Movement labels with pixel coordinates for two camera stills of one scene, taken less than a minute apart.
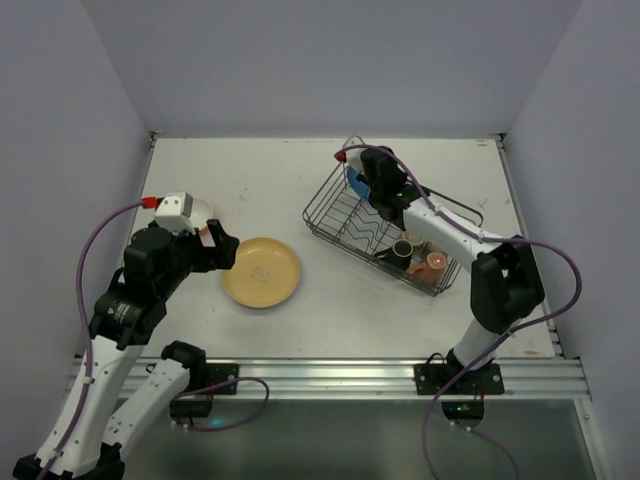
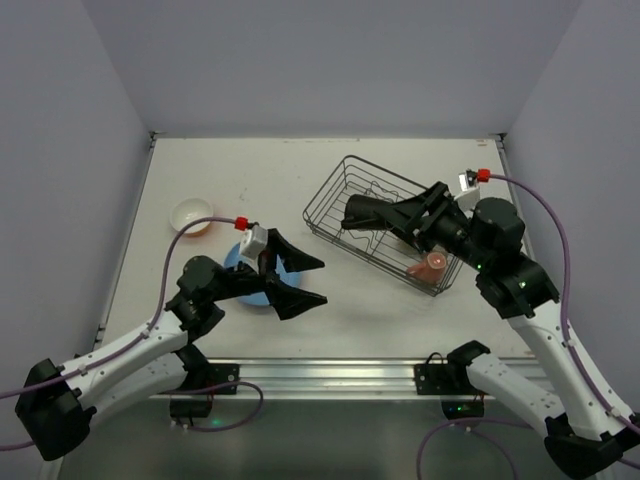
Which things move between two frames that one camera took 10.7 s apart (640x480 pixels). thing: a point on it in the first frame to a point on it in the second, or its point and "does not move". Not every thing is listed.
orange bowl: x=202 y=210 does not move
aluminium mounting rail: x=393 y=378 does not move
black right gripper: x=373 y=167 to x=430 y=212
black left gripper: x=220 y=245 to x=270 y=270
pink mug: x=432 y=270 does not move
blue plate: x=362 y=189 to x=292 y=279
